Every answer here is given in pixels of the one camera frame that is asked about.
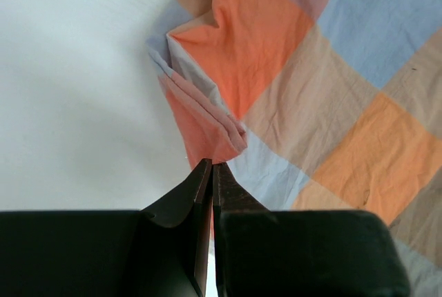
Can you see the checkered orange blue cloth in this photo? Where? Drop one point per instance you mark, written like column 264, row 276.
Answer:
column 314, row 104

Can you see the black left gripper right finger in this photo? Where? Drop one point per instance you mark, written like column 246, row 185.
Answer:
column 260, row 252

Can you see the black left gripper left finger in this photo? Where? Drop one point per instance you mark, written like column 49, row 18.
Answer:
column 157, row 251

